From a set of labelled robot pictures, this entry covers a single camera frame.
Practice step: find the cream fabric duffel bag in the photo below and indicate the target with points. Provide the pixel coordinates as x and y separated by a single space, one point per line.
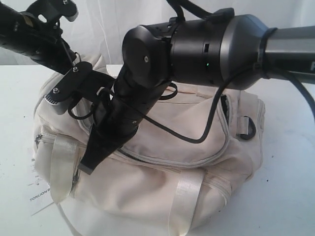
154 178

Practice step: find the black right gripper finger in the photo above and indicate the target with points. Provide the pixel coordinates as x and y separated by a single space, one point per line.
99 147

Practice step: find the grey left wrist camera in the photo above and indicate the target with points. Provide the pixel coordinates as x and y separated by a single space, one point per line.
69 10

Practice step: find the white paper product tag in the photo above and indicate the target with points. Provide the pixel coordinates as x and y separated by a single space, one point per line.
37 191

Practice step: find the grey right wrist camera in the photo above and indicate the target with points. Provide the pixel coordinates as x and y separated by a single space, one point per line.
66 90

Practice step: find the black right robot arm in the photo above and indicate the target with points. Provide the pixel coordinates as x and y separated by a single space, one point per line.
218 50

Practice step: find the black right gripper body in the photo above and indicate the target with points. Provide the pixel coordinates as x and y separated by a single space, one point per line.
123 112

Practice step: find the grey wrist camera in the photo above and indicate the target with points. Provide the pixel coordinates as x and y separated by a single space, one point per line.
66 90
69 10

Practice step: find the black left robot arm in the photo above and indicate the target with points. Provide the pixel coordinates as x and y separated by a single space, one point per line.
36 33

